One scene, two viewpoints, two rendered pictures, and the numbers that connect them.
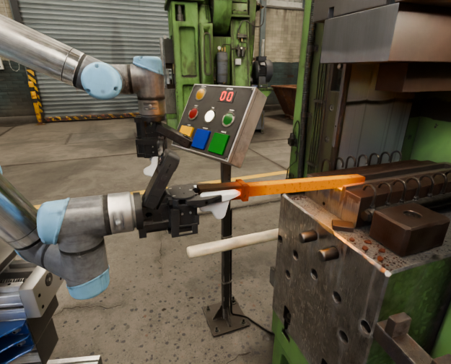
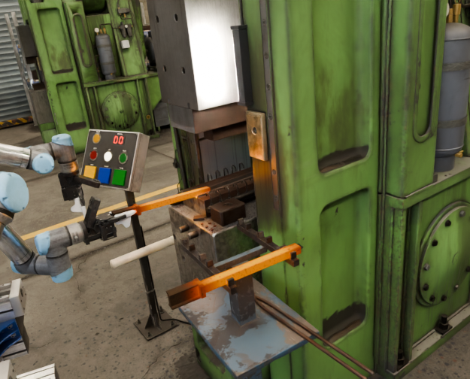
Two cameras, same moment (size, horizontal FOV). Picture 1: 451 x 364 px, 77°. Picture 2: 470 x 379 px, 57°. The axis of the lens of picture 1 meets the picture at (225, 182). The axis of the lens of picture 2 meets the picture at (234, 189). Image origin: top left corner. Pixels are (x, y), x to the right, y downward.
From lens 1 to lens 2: 113 cm
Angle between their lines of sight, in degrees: 12
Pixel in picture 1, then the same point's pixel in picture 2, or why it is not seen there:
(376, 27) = (187, 116)
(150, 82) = (66, 152)
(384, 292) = (214, 244)
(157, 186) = (92, 216)
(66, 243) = (52, 252)
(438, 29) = (217, 113)
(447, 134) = not seen: hidden behind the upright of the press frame
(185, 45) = (49, 32)
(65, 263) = (51, 263)
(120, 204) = (74, 228)
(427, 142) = not seen: hidden behind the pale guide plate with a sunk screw
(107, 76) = (47, 161)
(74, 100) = not seen: outside the picture
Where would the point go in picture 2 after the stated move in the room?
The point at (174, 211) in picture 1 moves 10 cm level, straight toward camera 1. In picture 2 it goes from (102, 227) to (107, 238)
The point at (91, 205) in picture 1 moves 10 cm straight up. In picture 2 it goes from (61, 231) to (53, 205)
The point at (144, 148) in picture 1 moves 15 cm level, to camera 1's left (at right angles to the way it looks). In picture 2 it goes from (68, 194) to (30, 201)
